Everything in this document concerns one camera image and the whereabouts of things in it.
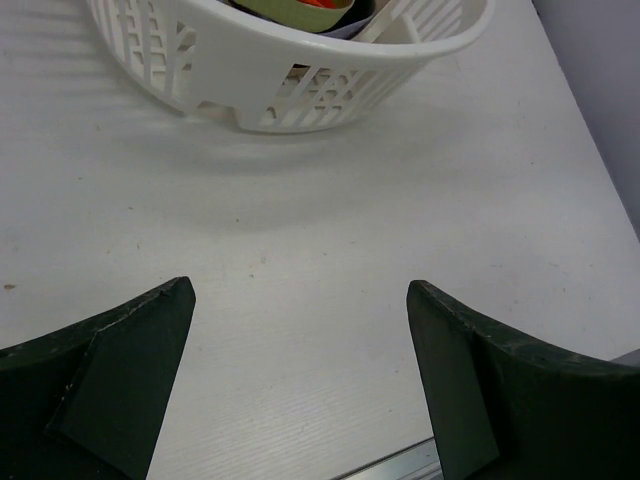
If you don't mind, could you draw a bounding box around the aluminium table edge rail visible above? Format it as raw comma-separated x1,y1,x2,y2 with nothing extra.
338,438,444,480

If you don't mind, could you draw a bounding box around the green square panda plate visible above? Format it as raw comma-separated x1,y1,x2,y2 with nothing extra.
235,0,353,32

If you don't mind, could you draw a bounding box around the orange round plate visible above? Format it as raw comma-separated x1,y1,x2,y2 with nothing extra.
300,0,341,9

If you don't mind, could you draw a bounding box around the black round plate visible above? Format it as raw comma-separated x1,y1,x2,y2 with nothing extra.
336,0,376,28

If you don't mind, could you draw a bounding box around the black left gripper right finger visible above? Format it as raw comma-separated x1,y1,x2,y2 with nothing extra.
406,280,639,479

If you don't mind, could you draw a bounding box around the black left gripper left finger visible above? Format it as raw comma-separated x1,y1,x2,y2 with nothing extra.
1,277,194,479

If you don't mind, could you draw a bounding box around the purple square panda plate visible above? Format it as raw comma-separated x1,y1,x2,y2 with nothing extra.
324,17,372,40

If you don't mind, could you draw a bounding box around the white plastic bin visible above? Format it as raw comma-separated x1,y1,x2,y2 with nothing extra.
88,1,495,134

